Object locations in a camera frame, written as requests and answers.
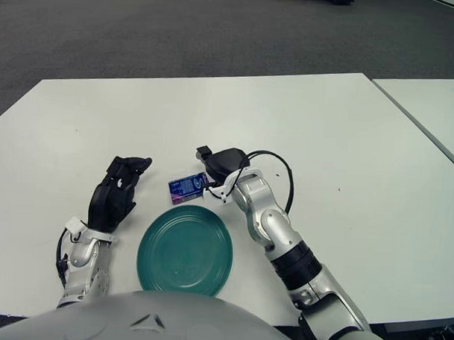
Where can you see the grey robot torso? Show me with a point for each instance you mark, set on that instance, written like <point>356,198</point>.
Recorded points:
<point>132,323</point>

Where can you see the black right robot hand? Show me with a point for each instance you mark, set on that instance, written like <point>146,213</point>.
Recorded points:
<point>225,164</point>

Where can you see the blue purple gum pack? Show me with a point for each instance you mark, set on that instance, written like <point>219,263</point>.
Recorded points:
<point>187,187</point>

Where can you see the round green plate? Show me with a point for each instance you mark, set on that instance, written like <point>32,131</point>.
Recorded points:
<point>185,250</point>

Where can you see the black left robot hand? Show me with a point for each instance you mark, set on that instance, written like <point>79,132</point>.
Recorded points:
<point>110,203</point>

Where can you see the white neighbouring table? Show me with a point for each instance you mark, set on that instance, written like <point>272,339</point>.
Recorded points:
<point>434,106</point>

